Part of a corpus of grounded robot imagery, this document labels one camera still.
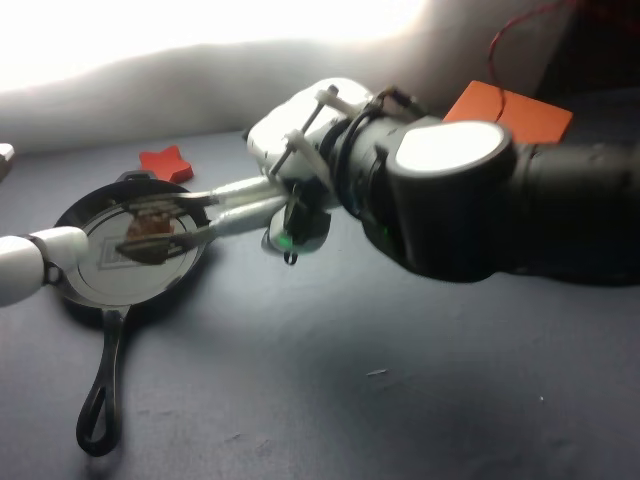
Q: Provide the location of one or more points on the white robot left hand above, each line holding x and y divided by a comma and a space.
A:
30, 265

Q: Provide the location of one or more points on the brown meat piece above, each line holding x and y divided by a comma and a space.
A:
150, 227

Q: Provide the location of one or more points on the black and silver tongs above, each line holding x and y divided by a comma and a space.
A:
240, 189

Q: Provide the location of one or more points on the black toy frying pan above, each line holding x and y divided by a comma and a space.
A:
107, 345

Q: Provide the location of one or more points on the red star block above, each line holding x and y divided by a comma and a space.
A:
167, 162

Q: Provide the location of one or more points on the white backdrop cloth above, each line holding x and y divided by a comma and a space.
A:
175, 85

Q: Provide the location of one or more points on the grey table cloth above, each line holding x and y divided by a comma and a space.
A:
350, 375

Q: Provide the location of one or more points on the large orange cube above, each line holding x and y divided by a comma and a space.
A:
530, 117

